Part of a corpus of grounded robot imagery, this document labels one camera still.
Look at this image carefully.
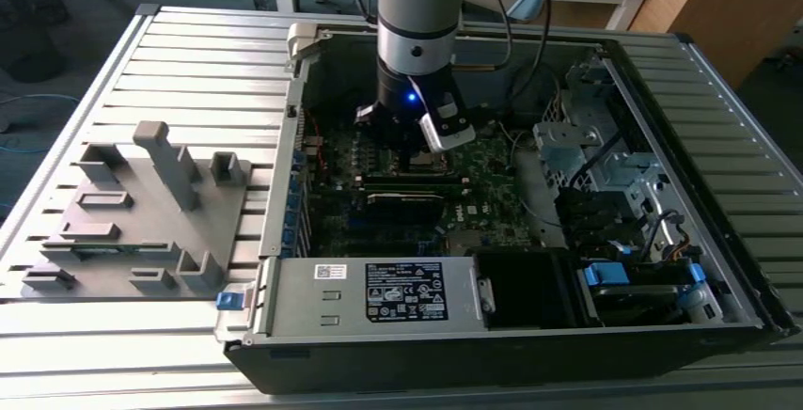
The green motherboard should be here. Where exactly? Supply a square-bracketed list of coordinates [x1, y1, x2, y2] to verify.
[300, 108, 553, 259]

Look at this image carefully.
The black expansion card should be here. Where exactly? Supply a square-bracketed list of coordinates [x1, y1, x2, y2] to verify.
[365, 191, 444, 223]

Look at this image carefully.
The silver power supply unit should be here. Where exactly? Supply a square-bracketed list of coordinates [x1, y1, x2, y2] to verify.
[244, 256, 497, 339]

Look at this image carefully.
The hard disk in blue carrier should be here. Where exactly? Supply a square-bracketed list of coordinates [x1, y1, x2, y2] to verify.
[577, 260, 708, 329]

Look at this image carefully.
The black thick cable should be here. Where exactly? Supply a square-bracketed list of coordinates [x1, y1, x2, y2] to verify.
[567, 131, 623, 193]

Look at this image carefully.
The black RAM slot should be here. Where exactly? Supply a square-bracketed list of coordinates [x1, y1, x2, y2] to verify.
[360, 173, 464, 184]

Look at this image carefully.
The blue floor cable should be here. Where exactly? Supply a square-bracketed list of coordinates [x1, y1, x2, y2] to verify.
[0, 92, 82, 155]

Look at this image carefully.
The wooden cabinet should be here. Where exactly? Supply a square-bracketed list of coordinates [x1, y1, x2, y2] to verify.
[629, 0, 803, 89]

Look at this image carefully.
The thin red wire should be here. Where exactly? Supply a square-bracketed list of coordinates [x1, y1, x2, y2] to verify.
[311, 116, 328, 170]

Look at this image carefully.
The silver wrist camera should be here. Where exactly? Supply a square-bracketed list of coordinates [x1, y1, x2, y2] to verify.
[417, 101, 476, 154]

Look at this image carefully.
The black PC case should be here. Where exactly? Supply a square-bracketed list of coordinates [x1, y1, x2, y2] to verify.
[212, 22, 801, 397]

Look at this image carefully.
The finned chipset heatsink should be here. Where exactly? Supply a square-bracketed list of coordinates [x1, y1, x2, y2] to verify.
[447, 229, 485, 250]

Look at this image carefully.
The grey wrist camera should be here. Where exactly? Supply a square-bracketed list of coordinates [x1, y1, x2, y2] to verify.
[352, 102, 379, 127]

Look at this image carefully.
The silver drive cage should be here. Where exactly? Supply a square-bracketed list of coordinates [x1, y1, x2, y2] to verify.
[531, 62, 676, 195]

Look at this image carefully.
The grey parts rack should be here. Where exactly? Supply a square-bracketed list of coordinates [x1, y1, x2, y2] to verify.
[17, 120, 256, 301]

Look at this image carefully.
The black drive cable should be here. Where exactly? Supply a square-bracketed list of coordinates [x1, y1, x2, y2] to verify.
[644, 209, 687, 261]

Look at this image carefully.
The thin white twisted wire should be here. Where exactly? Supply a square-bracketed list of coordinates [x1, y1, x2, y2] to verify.
[504, 130, 535, 174]

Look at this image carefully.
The grey case release latch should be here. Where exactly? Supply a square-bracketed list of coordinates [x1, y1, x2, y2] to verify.
[285, 23, 333, 75]

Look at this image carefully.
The black office chair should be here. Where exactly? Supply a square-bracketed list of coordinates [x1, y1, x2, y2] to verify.
[0, 0, 72, 83]

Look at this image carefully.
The CPU socket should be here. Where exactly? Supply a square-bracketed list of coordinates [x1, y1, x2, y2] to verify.
[387, 146, 456, 177]

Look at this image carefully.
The black cable bundle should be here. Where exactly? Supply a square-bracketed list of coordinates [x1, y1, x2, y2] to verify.
[556, 189, 636, 247]

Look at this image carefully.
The green RAM stick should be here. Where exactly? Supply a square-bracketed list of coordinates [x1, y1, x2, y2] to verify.
[72, 244, 138, 257]

